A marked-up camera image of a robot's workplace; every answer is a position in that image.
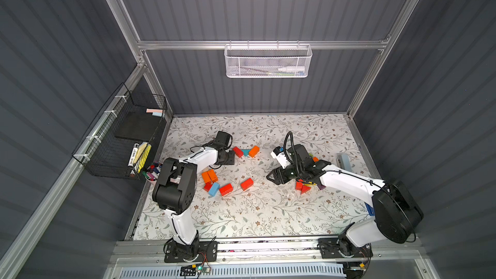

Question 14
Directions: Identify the orange rectangular block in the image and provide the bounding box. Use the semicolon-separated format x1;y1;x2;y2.
248;146;260;158

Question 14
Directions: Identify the red rectangular block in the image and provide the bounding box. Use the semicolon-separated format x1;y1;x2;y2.
240;178;254;191
219;183;233;196

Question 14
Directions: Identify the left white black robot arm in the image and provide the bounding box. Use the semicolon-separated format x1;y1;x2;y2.
152;131;235;260

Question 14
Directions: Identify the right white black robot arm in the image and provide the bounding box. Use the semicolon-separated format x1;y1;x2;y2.
267;144;424;258

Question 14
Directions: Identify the red triangle block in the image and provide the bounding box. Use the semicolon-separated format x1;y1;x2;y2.
300;185;311;195

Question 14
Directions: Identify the orange block left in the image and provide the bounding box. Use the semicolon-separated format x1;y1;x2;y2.
201;169;218;183

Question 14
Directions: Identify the light blue block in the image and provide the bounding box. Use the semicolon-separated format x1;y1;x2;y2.
208;182;220;197

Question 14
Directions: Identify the small red block left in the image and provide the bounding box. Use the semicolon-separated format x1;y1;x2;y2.
204;182;213;192

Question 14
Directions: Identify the light blue eraser box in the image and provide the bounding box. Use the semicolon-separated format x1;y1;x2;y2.
337;153;353;172

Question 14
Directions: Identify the pink pen cup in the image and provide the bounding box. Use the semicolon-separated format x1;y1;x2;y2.
141;163;162;182

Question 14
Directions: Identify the yellow highlighter pack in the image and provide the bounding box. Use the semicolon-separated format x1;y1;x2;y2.
132;142;152;174

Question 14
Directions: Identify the blue stapler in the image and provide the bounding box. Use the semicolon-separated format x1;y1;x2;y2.
365;203;375;216

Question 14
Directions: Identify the white marker in basket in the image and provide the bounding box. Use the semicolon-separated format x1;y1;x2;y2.
276;66;307;78

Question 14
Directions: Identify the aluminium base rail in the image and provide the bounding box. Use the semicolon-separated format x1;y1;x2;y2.
108;236;428;267

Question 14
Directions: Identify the white wire mesh basket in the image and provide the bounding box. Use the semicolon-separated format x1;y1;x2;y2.
223;43;313;79

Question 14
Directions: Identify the black wire mesh basket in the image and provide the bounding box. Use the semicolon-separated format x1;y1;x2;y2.
73;85;168;180

